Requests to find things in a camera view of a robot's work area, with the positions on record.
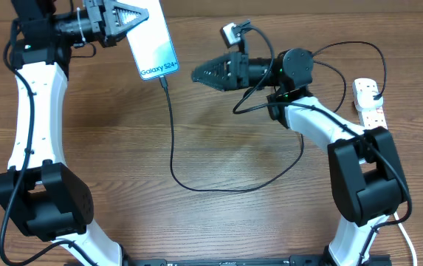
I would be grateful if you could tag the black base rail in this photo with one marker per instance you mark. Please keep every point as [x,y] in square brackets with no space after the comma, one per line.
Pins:
[226,262]

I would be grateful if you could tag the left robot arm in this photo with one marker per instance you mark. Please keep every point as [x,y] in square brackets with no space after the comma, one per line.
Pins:
[38,192]

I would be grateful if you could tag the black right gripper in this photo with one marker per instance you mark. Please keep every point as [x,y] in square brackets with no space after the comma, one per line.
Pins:
[235,74]

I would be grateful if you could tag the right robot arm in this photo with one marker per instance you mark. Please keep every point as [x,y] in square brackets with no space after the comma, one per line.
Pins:
[367,180]

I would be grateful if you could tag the white power strip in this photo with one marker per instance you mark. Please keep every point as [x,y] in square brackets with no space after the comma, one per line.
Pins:
[370,111]

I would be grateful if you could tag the blue Galaxy smartphone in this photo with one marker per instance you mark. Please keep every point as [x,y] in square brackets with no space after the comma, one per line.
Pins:
[151,43]

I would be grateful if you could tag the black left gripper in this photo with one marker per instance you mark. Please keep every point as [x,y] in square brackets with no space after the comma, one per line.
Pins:
[111,12]

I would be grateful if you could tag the white charger plug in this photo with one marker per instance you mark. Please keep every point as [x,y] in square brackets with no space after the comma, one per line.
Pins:
[366,101]

